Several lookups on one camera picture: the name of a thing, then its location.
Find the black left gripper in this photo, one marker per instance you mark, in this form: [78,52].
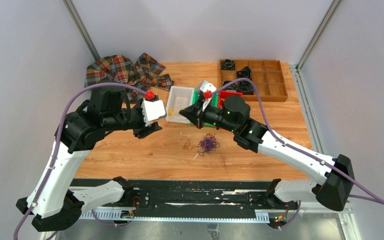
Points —
[143,131]

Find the red plastic bin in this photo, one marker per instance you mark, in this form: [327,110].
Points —
[223,94]

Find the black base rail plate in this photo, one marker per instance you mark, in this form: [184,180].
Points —
[200,200]

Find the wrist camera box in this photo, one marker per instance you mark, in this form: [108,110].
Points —
[153,111]
[207,89]

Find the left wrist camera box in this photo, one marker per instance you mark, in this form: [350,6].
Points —
[153,111]

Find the wooden compartment tray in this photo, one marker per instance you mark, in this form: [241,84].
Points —
[267,75]

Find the plaid flannel shirt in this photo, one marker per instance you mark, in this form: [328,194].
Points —
[145,73]

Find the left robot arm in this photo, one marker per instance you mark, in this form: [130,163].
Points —
[53,206]

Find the white plastic bin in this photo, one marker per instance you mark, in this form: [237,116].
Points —
[179,98]

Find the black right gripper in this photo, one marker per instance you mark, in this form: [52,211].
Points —
[196,116]

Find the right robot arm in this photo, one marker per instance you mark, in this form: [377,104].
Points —
[330,178]

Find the green plastic bin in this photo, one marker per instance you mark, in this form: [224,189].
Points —
[195,99]

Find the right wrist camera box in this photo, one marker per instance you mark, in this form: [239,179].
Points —
[207,89]

